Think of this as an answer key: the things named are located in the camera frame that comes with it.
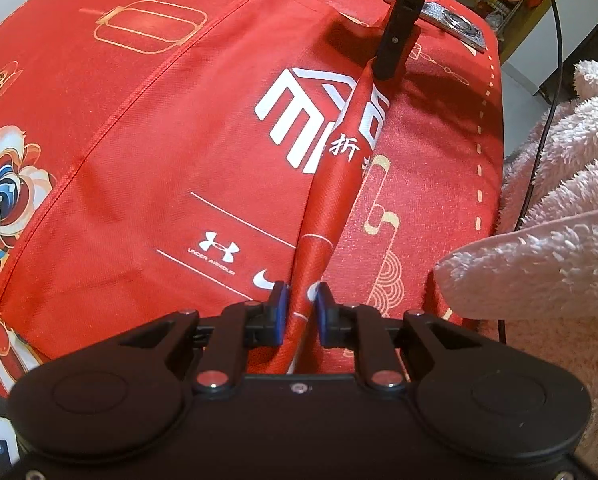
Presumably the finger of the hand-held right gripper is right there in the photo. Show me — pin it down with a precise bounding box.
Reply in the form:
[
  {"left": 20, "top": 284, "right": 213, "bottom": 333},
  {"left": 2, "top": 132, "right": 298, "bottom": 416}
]
[{"left": 373, "top": 0, "right": 452, "bottom": 83}]

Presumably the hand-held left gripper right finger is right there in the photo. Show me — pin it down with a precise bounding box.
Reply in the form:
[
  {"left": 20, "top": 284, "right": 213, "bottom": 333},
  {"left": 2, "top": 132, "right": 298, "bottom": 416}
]
[{"left": 315, "top": 282, "right": 485, "bottom": 391}]

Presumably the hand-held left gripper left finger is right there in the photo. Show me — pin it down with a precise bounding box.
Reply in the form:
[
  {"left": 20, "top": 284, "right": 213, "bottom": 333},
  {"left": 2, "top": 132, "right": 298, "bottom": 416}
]
[{"left": 119, "top": 280, "right": 292, "bottom": 393}]

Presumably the red shopping bag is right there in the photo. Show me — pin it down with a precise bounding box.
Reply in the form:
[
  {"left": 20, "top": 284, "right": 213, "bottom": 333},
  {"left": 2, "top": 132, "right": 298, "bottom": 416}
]
[{"left": 0, "top": 0, "right": 420, "bottom": 376}]

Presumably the smartphone in glitter case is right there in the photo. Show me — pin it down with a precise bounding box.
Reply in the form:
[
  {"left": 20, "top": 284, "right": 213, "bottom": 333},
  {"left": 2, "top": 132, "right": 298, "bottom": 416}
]
[{"left": 383, "top": 0, "right": 489, "bottom": 55}]

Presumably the red printed tablecloth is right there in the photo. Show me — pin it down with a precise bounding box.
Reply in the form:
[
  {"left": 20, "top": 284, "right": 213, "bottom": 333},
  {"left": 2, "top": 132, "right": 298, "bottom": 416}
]
[{"left": 0, "top": 0, "right": 505, "bottom": 401}]

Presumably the black cable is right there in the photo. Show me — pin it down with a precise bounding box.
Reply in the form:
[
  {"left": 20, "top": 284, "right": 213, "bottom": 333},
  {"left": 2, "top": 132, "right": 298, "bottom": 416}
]
[{"left": 496, "top": 0, "right": 565, "bottom": 346}]

